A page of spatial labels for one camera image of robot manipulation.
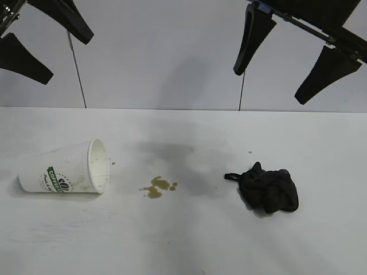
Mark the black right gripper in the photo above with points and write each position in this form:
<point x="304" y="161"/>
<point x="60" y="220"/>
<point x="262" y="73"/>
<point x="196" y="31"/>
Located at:
<point x="315" y="11"/>

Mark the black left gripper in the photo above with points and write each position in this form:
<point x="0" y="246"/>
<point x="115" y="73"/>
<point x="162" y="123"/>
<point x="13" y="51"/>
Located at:
<point x="5" y="11"/>

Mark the white paper coffee cup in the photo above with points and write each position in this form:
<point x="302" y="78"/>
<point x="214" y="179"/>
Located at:
<point x="57" y="169"/>

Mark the black cloth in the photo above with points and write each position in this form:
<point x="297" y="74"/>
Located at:
<point x="266" y="190"/>

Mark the brown coffee spill puddle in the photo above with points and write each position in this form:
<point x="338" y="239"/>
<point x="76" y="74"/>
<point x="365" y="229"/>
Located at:
<point x="156" y="193"/>

